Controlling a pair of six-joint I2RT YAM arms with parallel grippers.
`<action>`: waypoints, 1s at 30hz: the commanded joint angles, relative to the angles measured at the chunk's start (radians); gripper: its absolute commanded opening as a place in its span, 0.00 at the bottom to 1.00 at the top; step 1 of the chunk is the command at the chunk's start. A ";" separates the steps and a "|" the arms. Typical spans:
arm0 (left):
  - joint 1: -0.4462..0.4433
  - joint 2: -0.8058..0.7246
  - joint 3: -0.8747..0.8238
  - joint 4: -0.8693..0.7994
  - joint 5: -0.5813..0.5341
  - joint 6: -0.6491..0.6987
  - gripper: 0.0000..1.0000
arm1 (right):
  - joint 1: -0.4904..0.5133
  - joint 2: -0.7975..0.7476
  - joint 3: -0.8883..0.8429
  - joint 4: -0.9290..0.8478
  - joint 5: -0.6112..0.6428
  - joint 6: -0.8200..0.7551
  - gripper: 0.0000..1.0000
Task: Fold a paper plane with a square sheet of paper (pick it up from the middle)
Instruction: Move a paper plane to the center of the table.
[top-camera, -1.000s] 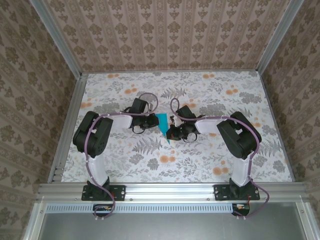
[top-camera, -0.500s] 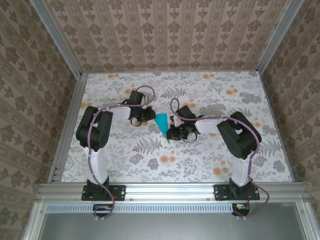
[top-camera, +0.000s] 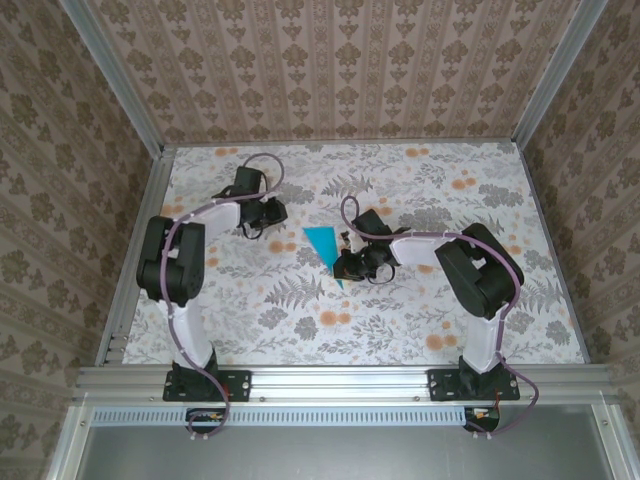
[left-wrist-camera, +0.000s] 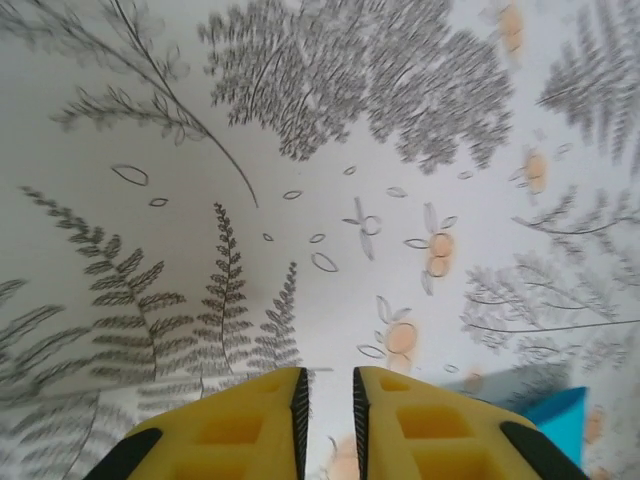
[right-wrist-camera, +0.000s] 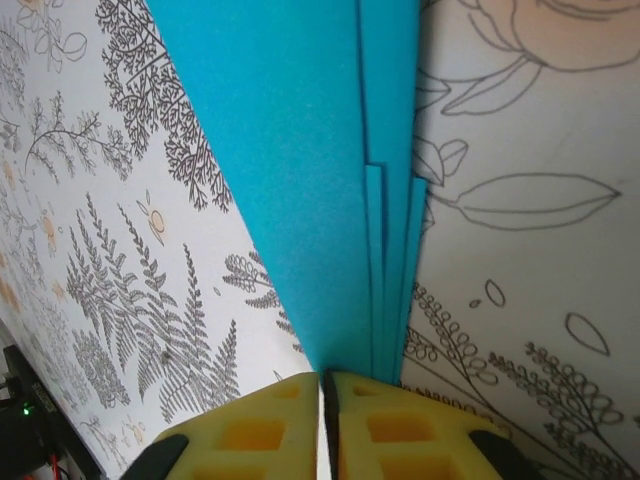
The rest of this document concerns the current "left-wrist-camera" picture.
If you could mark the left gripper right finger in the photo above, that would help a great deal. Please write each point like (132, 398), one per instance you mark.
(440, 440)

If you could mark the floral tablecloth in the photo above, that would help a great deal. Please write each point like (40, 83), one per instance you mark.
(300, 175)

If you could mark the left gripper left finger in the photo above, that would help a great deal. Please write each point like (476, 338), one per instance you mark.
(225, 440)

